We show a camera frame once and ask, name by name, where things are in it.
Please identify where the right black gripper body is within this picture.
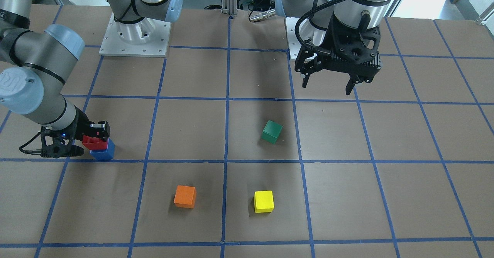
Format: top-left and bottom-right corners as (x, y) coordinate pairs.
(39, 107), (110, 158)

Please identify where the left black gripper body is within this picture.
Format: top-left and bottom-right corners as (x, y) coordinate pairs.
(295, 13), (382, 83)

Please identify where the red block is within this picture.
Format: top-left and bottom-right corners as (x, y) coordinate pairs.
(82, 135), (108, 151)

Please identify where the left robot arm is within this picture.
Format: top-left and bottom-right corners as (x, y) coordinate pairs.
(275, 0), (393, 95)

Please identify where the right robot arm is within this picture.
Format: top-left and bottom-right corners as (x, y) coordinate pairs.
(1, 0), (183, 161)

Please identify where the blue block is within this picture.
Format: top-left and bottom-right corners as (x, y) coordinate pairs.
(90, 138), (116, 161)

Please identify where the green block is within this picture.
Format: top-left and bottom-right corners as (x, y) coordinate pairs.
(261, 120), (283, 144)

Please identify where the orange block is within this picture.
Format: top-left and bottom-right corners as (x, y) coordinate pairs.
(173, 185), (196, 209)

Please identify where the yellow block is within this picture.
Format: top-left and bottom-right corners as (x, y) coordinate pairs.
(254, 190), (274, 213)

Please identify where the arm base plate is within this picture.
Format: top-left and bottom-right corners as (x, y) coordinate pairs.
(99, 14), (172, 58)
(285, 17), (301, 61)

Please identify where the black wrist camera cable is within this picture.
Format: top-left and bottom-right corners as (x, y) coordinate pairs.
(294, 0), (409, 48)

